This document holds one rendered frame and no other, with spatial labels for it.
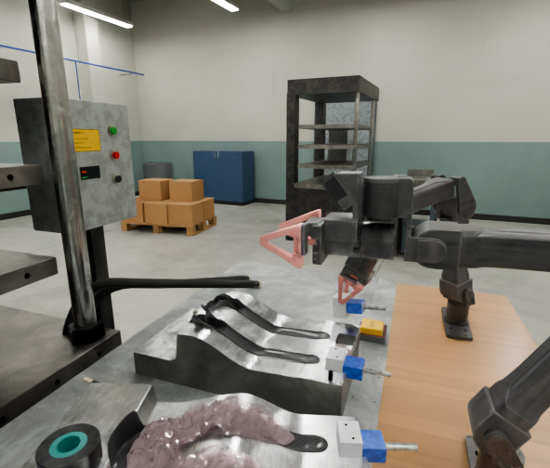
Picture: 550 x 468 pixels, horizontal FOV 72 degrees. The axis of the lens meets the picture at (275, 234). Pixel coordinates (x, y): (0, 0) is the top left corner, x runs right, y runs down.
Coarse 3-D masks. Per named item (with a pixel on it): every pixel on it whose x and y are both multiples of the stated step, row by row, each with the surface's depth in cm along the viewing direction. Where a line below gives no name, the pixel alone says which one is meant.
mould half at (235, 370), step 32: (224, 320) 91; (288, 320) 101; (320, 320) 100; (160, 352) 90; (192, 352) 84; (224, 352) 82; (320, 352) 85; (352, 352) 85; (192, 384) 87; (224, 384) 83; (256, 384) 80; (288, 384) 78; (320, 384) 75
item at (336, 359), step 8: (328, 352) 80; (336, 352) 80; (344, 352) 80; (328, 360) 78; (336, 360) 77; (344, 360) 79; (352, 360) 79; (360, 360) 79; (328, 368) 78; (336, 368) 78; (344, 368) 78; (352, 368) 77; (360, 368) 77; (368, 368) 78; (352, 376) 77; (360, 376) 77
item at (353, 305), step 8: (336, 296) 99; (344, 296) 99; (336, 304) 98; (344, 304) 97; (352, 304) 97; (360, 304) 96; (336, 312) 99; (344, 312) 98; (352, 312) 97; (360, 312) 96
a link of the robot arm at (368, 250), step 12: (372, 228) 57; (384, 228) 57; (396, 228) 56; (360, 240) 58; (372, 240) 57; (384, 240) 56; (396, 240) 56; (360, 252) 58; (372, 252) 57; (384, 252) 57; (396, 252) 58
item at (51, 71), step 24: (48, 0) 89; (48, 24) 89; (48, 48) 90; (48, 72) 91; (48, 96) 92; (48, 120) 94; (48, 144) 96; (72, 144) 98; (72, 168) 99; (72, 192) 99; (72, 216) 100; (72, 240) 102; (72, 264) 103; (72, 288) 105; (72, 312) 107; (72, 336) 107; (96, 336) 109
